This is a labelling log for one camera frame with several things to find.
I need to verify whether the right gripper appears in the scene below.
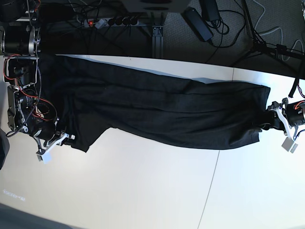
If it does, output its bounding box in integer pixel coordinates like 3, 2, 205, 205
28, 117, 75, 153

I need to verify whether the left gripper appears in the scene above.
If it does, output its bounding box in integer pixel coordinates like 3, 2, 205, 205
261, 98, 305, 138

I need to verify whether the dark grey T-shirt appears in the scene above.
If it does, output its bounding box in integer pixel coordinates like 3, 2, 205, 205
39, 54, 270, 152

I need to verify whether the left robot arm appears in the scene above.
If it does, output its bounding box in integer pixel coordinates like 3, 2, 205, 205
257, 83, 305, 141

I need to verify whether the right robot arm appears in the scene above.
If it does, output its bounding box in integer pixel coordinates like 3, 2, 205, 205
0, 0, 76, 156

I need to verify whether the dark object at left edge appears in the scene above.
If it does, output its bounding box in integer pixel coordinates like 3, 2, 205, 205
0, 129, 10, 170

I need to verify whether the black tripod stand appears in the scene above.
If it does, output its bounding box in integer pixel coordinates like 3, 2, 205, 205
232, 0, 305, 68

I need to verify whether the black power adapter brick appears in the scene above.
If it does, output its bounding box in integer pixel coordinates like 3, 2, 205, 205
183, 7, 214, 42

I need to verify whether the grey power strip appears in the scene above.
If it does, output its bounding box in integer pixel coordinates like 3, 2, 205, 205
81, 17, 140, 29

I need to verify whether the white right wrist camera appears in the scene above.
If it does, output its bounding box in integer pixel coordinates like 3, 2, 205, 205
36, 152, 51, 164

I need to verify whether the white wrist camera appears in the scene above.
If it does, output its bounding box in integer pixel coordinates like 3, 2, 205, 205
36, 152, 51, 164
282, 137, 298, 153

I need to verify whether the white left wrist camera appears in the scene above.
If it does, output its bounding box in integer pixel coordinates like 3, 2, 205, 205
282, 137, 298, 153

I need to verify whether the grey cable on floor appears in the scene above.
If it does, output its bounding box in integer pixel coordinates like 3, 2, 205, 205
250, 0, 305, 60

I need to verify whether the aluminium frame post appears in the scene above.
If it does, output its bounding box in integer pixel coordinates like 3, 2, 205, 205
150, 11, 166, 59

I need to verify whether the grey base camera mount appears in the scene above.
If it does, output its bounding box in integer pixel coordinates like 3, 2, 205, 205
121, 0, 190, 12

